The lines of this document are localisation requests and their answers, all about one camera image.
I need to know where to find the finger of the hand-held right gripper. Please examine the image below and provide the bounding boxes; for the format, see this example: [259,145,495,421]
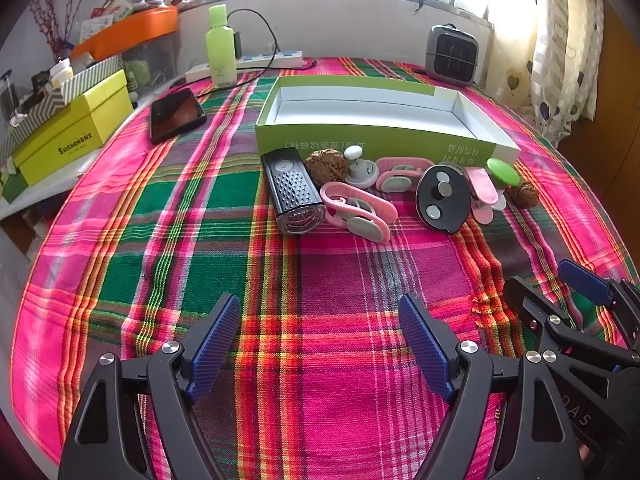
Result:
[502,276,640,376]
[557,259,640,348]

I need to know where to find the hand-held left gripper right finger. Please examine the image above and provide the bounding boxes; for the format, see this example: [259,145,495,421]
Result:
[397,292,583,480]

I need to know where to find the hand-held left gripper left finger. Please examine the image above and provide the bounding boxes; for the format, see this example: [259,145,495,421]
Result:
[57,292,243,480]

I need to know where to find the small brown walnut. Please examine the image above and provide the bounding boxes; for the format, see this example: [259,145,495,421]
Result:
[510,182,540,209]

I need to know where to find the pink grey clip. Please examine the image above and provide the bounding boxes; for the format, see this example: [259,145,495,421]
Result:
[375,156,435,192]
[320,182,399,242]
[465,166,508,226]

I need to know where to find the green knob suction hook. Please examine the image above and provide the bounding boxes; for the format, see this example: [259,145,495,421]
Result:
[486,158,522,191]

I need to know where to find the black round magnet holder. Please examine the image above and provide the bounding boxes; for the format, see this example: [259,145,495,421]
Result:
[416,164,473,234]

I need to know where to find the black bike light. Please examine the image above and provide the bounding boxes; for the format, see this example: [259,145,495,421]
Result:
[260,151,327,236]

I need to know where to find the grey white suction hook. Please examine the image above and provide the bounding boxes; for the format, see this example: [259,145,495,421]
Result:
[342,146,379,190]

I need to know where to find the large brown walnut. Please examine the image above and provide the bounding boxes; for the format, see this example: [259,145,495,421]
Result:
[305,152,346,184]

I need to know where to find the green white cardboard box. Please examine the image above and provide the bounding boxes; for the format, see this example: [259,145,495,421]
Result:
[255,76,522,168]

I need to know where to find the pink green plaid tablecloth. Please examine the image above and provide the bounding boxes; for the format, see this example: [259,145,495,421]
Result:
[12,56,640,480]

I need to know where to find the brown wooden cabinet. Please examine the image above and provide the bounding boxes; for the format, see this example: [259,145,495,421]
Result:
[557,0,640,281]

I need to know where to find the cream heart print curtain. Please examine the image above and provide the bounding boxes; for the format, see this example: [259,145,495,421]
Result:
[492,0,606,148]

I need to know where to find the black smartphone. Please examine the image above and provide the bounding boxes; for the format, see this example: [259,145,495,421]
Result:
[149,87,207,145]

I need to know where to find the grey black fan heater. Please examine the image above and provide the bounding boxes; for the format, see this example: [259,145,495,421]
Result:
[425,24,481,85]

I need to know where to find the dark green box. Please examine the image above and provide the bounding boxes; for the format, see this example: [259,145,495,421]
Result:
[0,167,31,206]

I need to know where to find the yellow green cardboard box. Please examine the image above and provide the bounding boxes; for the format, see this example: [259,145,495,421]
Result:
[10,69,135,187]

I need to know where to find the pale green round object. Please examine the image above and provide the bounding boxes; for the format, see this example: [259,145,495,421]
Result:
[124,59,151,93]

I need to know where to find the white blue power strip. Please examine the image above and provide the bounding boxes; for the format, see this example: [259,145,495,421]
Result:
[185,50,305,83]

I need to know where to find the light green plastic bottle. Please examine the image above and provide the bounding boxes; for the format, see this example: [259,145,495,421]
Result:
[206,4,238,88]

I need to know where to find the grey white striped box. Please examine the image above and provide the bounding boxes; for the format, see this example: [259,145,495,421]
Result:
[0,54,126,161]

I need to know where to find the small white bottle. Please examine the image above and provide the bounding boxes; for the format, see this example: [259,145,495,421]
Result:
[50,59,76,88]

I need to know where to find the orange plastic tray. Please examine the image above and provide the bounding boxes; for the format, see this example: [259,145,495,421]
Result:
[70,6,180,61]

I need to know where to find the dark glass jar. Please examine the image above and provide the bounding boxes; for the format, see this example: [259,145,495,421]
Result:
[0,70,16,111]

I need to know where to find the colourful paper packets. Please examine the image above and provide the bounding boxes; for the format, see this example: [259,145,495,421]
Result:
[80,0,133,43]

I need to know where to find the dried red flower branches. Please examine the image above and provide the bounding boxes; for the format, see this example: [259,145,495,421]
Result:
[27,0,101,56]

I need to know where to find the black charger cable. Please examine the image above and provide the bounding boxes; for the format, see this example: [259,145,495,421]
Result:
[227,9,317,72]

